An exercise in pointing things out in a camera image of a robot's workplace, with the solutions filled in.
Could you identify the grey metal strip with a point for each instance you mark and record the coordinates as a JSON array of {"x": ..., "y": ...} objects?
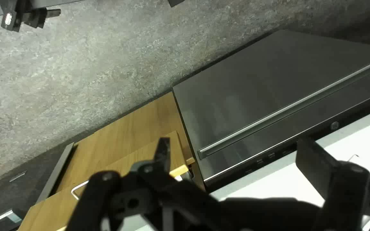
[{"x": 57, "y": 171}]

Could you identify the wooden drawer with white interior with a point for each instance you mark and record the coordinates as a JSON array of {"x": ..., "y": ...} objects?
[{"x": 57, "y": 210}]

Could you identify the wooden cabinet front panel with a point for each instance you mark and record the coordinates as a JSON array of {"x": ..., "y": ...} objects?
[{"x": 129, "y": 129}]

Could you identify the stainless steel appliance panel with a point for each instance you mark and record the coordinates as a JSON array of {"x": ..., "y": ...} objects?
[{"x": 258, "y": 90}]

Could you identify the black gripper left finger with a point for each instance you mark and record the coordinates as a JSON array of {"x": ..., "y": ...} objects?
[{"x": 103, "y": 197}]

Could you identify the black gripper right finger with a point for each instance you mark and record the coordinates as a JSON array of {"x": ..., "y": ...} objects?
[{"x": 322, "y": 165}]

